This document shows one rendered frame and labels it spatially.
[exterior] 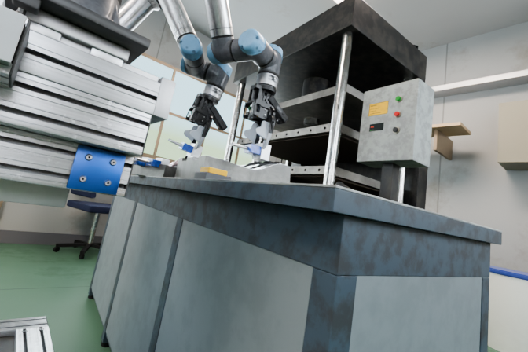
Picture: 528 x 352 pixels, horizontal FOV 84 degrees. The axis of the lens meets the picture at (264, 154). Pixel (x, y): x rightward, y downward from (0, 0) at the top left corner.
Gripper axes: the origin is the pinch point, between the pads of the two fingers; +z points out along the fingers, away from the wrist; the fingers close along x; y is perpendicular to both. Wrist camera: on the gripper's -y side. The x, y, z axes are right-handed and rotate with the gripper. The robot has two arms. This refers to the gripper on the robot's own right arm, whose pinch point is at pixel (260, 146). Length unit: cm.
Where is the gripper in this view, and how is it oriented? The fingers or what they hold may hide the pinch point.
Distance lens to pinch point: 98.1
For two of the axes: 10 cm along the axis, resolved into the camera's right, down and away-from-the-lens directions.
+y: -7.9, -2.4, -5.6
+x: 5.9, -0.5, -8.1
